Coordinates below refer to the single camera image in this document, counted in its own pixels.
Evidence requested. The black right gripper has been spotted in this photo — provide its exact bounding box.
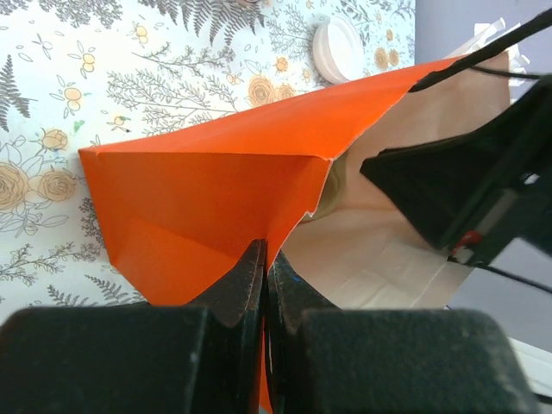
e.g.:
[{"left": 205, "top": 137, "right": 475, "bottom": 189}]
[{"left": 360, "top": 75, "right": 551, "bottom": 266}]

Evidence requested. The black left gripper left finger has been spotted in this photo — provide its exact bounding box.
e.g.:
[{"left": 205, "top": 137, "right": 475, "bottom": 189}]
[{"left": 1, "top": 240, "right": 267, "bottom": 413}]

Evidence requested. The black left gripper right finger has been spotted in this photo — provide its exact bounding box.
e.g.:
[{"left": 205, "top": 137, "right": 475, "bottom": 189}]
[{"left": 265, "top": 254, "right": 539, "bottom": 413}]

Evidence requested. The orange paper bag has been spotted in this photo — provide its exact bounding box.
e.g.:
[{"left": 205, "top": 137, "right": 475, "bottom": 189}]
[{"left": 77, "top": 8, "right": 552, "bottom": 411}]

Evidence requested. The stack of white lids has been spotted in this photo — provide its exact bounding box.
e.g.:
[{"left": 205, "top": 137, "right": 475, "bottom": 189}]
[{"left": 312, "top": 15, "right": 364, "bottom": 85}]

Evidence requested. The floral table mat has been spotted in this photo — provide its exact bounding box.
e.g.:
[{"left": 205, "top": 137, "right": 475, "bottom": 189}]
[{"left": 1, "top": 1, "right": 416, "bottom": 316}]

